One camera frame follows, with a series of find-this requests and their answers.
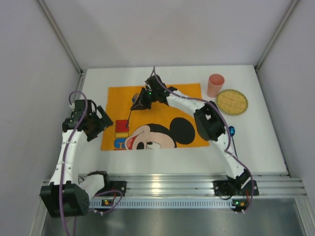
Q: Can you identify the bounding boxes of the blue metal fork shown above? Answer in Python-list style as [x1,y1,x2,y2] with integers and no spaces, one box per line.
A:
[126,93,139,128]

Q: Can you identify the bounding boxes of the orange cartoon print cloth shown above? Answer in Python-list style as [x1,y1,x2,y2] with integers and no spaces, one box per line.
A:
[100,86,209,151]

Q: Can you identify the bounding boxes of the pink plastic cup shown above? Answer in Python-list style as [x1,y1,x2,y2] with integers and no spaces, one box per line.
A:
[207,74,225,98]

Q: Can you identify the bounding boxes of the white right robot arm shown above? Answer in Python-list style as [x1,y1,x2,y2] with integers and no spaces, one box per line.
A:
[130,74,254,191]

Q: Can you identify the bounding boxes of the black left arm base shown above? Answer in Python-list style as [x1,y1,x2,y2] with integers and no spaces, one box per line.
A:
[94,180,127,197]

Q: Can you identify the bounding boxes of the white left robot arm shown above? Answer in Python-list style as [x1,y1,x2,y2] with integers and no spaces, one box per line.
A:
[40,99,113,218]

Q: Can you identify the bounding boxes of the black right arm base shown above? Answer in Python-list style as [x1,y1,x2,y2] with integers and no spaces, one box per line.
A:
[213,179,259,200]

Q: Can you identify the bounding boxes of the yellow woven round plate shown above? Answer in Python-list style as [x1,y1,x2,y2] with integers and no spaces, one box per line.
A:
[216,89,249,116]

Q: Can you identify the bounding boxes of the blue metal spoon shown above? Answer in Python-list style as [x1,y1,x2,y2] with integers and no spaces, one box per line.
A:
[229,126,238,158]

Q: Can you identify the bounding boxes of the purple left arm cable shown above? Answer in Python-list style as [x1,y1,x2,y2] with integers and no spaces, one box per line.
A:
[59,90,123,236]

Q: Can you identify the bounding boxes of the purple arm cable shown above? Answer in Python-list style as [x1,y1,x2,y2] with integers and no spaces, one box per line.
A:
[59,90,123,236]
[149,65,255,214]

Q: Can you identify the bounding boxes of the aluminium mounting rail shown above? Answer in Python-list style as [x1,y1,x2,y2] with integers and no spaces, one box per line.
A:
[88,175,306,212]

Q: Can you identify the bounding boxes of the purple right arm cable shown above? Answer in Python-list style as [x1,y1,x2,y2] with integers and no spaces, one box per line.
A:
[149,65,255,214]

